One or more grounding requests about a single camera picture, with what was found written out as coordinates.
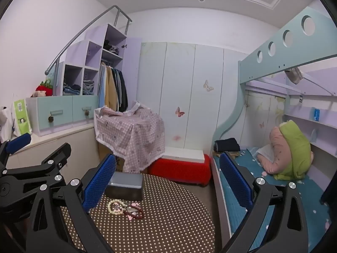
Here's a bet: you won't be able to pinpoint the white pillow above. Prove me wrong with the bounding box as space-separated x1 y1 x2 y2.
256 144 277 162

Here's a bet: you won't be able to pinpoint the cream bead bracelet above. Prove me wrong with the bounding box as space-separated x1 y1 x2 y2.
107 199 125 216

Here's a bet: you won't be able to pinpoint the dark red bead bracelet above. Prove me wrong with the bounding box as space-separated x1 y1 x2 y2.
124 203 145 220

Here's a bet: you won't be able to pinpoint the dark clothes pile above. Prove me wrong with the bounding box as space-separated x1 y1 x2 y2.
103 39 120 55

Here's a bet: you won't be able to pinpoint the white bag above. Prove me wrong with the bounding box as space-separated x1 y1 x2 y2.
0 107 15 143

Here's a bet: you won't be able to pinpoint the teal bunk bed frame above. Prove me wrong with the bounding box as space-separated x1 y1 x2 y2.
211 7 337 253

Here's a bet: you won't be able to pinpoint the blue patterned bed sheet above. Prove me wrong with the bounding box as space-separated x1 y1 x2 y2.
213 148 333 253

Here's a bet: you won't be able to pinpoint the pale green wardrobe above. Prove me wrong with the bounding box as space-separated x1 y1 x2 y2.
137 42 244 151

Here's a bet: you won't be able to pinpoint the folded jeans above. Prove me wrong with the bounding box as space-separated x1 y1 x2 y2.
83 80 95 95
63 83 81 96

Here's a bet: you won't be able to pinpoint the brown polka dot tablecloth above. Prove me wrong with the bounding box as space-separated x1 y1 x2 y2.
59 173 217 253

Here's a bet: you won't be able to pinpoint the red stool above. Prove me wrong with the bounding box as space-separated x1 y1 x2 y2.
147 154 212 188

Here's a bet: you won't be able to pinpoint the beige low cabinet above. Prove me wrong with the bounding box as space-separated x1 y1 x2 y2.
5 125 101 181

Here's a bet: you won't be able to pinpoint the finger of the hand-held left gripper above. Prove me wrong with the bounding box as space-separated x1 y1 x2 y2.
0 143 72 222
0 133 32 174

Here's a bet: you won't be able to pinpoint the cardboard box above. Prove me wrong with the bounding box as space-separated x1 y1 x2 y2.
99 141 126 173

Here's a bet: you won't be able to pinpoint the red strawberry plush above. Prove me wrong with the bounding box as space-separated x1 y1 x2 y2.
35 79 53 97

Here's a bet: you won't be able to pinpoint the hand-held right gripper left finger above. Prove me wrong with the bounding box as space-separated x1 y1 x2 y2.
26 153 117 253

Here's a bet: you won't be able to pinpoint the dark folded clothes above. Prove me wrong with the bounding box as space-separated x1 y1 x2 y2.
214 138 241 153

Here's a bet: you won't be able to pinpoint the green paper bag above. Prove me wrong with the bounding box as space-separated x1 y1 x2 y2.
13 99 32 135

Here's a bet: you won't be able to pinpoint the grey metal handrail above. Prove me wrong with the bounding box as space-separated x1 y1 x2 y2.
45 5 132 75

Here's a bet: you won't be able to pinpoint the hanging clothes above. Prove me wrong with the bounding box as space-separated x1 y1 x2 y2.
98 62 128 112

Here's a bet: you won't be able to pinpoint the pink checked cloth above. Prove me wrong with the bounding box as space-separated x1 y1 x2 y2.
94 101 166 173

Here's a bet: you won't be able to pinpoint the teal drawer unit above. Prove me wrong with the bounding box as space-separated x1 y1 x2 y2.
25 95 99 137

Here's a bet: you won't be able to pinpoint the purple stair shelf cabinet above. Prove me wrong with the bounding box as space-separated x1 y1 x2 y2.
63 23 143 112

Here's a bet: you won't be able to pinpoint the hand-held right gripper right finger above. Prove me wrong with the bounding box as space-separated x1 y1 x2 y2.
219 151 308 253

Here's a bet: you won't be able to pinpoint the green quilt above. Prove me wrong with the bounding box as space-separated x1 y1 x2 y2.
273 120 313 181

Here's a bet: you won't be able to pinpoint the white flat box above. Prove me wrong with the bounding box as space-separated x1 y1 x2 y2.
163 148 205 164

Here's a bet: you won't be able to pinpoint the black metal box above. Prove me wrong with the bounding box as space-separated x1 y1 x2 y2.
105 172 144 202

